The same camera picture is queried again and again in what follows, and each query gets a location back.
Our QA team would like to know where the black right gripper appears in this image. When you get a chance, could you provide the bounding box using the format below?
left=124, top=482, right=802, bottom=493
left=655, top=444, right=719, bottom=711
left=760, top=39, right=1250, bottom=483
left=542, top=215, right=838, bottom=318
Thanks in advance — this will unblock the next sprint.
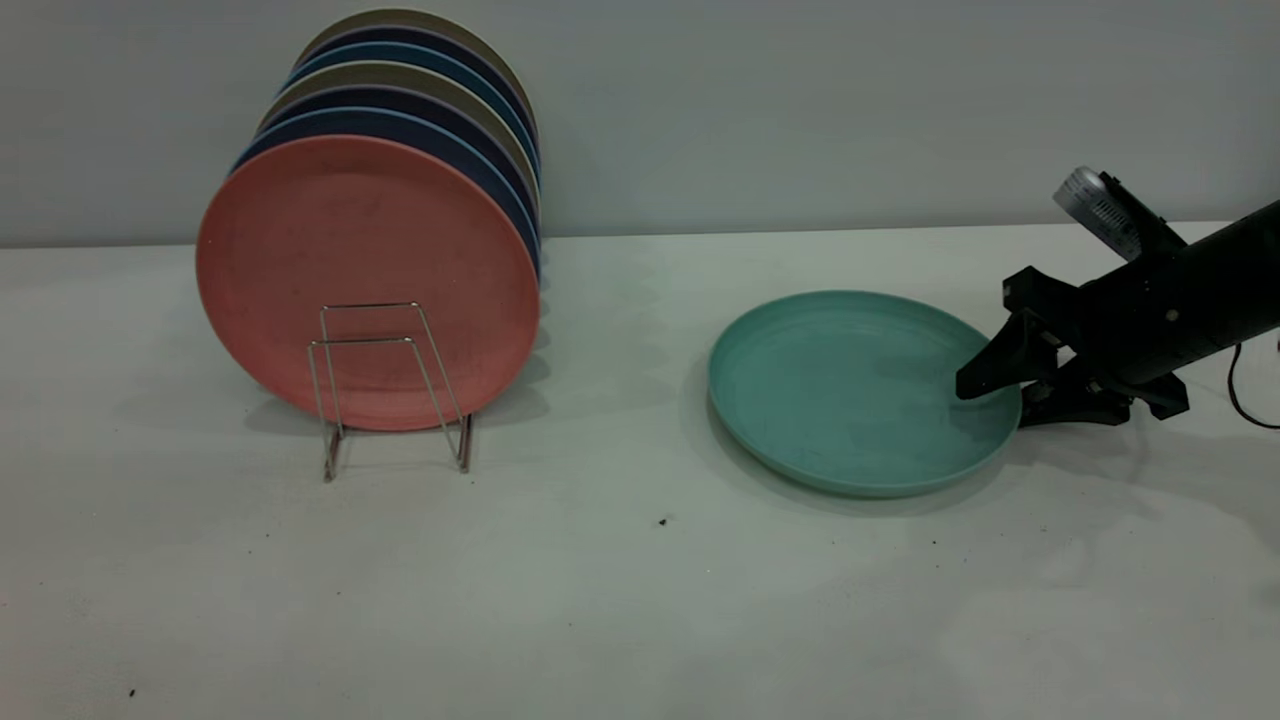
left=955, top=262, right=1201, bottom=429

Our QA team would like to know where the navy blue round plate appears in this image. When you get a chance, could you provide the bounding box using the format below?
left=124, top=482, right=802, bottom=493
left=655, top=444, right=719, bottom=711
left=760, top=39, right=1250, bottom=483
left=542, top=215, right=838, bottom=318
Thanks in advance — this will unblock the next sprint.
left=232, top=107, right=543, bottom=283

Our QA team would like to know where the dark purple round plate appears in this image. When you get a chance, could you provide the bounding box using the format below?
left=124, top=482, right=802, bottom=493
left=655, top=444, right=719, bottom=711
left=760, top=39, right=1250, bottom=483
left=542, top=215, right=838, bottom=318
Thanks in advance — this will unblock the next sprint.
left=298, top=26, right=541, bottom=151
left=257, top=85, right=542, bottom=231

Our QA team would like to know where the pink round plate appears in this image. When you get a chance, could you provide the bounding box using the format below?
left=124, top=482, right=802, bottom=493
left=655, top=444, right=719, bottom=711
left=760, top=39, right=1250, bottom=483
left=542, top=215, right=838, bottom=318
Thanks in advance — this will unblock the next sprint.
left=196, top=135, right=542, bottom=433

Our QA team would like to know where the teal blue round plate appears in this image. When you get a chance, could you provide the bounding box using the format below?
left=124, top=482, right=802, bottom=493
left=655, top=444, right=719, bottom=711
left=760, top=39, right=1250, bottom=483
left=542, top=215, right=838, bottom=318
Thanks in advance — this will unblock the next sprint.
left=283, top=41, right=542, bottom=176

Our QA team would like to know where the olive green round plate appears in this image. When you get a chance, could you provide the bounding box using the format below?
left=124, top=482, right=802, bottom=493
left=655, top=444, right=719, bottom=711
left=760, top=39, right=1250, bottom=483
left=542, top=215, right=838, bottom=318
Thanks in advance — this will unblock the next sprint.
left=268, top=61, right=542, bottom=201
left=300, top=9, right=541, bottom=136

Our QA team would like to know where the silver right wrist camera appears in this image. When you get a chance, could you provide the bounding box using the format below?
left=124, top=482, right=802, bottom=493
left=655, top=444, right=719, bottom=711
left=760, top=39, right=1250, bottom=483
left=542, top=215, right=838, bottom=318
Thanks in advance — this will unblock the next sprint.
left=1052, top=166, right=1189, bottom=263

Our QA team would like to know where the black thin cable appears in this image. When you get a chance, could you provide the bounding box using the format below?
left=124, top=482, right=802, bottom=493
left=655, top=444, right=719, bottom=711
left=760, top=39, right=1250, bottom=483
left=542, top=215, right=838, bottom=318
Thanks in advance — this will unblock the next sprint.
left=1227, top=343, right=1280, bottom=432

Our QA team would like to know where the metal wire plate rack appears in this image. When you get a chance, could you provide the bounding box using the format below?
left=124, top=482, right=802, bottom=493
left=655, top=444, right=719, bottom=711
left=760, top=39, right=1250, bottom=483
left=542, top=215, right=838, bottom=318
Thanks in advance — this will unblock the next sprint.
left=307, top=303, right=474, bottom=484

